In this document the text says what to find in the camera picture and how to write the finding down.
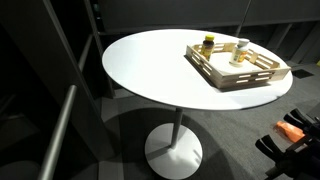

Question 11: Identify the brown bottle yellow cap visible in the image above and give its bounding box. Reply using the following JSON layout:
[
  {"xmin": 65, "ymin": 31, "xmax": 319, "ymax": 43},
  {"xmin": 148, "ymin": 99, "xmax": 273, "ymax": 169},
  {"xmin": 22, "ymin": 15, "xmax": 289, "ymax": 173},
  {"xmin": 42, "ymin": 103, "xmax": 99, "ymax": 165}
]
[{"xmin": 200, "ymin": 33, "xmax": 216, "ymax": 62}]

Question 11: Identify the white bottle orange label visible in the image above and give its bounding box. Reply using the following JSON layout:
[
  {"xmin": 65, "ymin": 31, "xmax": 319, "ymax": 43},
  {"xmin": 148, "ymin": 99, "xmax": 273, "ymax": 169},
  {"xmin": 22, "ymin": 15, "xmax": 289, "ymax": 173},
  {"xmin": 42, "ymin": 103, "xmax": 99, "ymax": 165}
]
[{"xmin": 229, "ymin": 45, "xmax": 250, "ymax": 68}]

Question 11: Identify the light wooden slatted tray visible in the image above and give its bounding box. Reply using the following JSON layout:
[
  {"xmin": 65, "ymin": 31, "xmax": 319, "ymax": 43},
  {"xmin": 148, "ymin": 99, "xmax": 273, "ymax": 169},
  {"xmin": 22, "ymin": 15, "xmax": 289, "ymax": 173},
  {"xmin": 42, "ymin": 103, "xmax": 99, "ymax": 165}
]
[{"xmin": 184, "ymin": 41, "xmax": 293, "ymax": 91}]

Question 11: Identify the thin grey pole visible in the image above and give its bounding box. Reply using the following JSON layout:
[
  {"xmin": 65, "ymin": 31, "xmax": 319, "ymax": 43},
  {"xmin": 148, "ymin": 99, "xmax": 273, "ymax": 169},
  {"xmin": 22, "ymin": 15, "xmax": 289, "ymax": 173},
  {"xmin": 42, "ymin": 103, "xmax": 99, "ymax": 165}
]
[{"xmin": 234, "ymin": 0, "xmax": 253, "ymax": 38}]

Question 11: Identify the dark partition panel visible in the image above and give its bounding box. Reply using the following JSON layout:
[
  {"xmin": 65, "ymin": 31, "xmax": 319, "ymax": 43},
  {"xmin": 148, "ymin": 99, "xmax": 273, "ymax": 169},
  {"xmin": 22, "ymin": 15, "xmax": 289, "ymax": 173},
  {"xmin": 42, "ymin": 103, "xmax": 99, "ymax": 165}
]
[{"xmin": 0, "ymin": 0, "xmax": 118, "ymax": 180}]

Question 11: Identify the orange plastic piece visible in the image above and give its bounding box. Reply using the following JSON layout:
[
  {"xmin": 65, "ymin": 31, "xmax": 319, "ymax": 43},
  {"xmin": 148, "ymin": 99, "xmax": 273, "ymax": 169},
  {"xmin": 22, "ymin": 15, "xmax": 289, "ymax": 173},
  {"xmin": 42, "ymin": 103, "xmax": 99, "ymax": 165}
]
[{"xmin": 274, "ymin": 120, "xmax": 306, "ymax": 144}]

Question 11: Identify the black floor plate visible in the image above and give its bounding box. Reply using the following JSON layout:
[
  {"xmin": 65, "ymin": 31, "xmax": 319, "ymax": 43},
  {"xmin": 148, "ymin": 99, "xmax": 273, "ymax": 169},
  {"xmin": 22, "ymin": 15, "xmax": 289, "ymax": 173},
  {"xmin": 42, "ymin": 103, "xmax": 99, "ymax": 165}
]
[{"xmin": 291, "ymin": 68, "xmax": 315, "ymax": 80}]

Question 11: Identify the white pedestal table base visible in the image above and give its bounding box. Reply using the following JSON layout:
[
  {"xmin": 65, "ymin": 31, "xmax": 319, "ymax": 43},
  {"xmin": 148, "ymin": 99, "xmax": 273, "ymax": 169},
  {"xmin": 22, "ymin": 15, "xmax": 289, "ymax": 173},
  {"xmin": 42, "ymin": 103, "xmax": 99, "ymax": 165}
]
[{"xmin": 144, "ymin": 107, "xmax": 204, "ymax": 180}]

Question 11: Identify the grey metal rail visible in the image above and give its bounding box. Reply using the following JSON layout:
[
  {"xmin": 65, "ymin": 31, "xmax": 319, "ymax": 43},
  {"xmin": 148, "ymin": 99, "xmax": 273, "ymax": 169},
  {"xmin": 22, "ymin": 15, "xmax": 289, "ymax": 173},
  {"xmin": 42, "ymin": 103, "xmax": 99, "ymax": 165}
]
[{"xmin": 37, "ymin": 33, "xmax": 94, "ymax": 180}]

